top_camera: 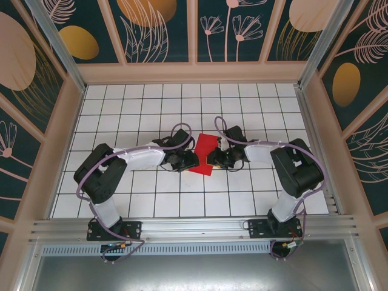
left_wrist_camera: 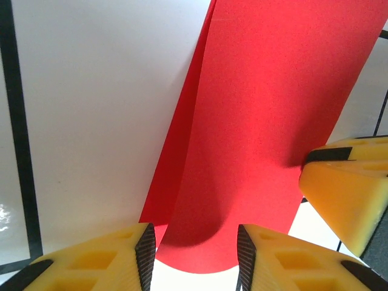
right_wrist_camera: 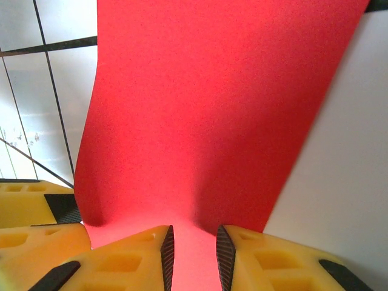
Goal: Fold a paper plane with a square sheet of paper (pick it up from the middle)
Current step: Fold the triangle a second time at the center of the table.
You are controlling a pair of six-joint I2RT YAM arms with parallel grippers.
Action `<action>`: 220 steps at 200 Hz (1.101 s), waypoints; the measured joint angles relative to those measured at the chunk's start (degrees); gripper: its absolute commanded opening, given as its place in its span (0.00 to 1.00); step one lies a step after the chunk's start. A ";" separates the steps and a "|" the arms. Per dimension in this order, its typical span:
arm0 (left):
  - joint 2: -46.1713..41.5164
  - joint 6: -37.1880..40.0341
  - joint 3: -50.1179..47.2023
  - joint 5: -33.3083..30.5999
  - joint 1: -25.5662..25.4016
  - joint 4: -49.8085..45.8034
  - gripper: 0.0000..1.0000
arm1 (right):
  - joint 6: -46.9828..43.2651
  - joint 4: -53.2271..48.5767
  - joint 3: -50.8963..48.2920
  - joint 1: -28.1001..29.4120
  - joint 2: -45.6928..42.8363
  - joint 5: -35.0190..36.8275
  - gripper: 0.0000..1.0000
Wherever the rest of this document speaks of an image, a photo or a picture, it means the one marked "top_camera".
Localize red paper sheet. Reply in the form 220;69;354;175
188;132;222;177

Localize grey metal plate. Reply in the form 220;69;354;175
18;253;375;291

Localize thin black left gripper wire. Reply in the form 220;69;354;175
159;162;182;174

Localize thin black gripper wire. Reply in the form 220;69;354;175
227;159;247;172
159;162;182;174

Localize thin black right gripper wire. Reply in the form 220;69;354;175
227;159;247;172

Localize aluminium mounting rail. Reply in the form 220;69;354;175
28;214;360;245

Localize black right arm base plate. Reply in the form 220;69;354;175
247;218;303;240

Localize slotted grey cable duct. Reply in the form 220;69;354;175
41;242;273;256

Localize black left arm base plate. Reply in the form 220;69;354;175
87;220;142;242

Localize aluminium side rail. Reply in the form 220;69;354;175
294;84;339;215

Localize wall panel pink flowers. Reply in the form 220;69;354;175
196;0;278;64

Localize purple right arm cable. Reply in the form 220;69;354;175
214;116;327;261

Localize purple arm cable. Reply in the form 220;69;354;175
75;122;195;264
214;116;327;261

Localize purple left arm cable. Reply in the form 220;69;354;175
75;122;195;264

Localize wall panel pink circle gold lines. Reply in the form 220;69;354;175
266;0;337;63

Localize wall panel orange circle leaves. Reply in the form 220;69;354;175
108;0;191;64

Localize aluminium corner post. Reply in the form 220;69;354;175
296;0;355;90
25;0;89;93

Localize wall panel pink feather outlines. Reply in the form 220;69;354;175
342;98;388;216

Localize wall panel orange oval feather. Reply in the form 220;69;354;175
42;0;127;65

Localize wall panel orange oval large feathers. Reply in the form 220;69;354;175
316;0;388;132

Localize wall panel single pink flower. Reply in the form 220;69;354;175
0;92;43;221

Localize wall panel large pink circle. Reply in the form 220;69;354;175
0;0;67;136

